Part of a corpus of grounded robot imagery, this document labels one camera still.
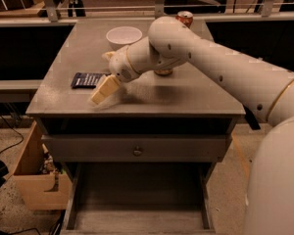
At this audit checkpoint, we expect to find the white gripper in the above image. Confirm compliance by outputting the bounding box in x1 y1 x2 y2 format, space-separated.
89 46 134 105

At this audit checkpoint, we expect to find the dark blue rxbar wrapper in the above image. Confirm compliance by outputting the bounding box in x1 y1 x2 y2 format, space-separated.
71 72 105 89

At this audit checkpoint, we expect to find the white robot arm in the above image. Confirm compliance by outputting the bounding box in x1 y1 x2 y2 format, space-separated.
91 17 294 235

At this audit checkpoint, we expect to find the closed grey top drawer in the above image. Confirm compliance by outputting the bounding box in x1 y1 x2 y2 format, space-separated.
42 135 231 163

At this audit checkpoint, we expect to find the grey wooden drawer cabinet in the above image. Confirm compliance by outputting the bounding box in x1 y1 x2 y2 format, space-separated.
24 18 246 235

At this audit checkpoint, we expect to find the open grey middle drawer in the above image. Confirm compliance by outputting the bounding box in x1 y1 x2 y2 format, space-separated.
60 163 216 235

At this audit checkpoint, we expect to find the white ceramic bowl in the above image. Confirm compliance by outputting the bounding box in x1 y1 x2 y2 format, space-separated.
106 26 142 50

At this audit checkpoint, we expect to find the gold soda can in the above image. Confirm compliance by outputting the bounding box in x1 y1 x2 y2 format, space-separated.
154 69 173 76

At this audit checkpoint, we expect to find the grey metal railing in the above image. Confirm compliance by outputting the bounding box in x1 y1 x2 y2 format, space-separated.
0 0 294 27

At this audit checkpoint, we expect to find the orange soda can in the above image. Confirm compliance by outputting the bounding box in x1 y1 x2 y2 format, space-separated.
175 11 193 27

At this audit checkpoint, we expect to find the wooden box with items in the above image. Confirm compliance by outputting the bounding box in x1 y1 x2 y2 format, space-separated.
13 121 72 211

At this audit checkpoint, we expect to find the black floor cable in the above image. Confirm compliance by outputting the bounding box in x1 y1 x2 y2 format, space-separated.
0 115 25 160

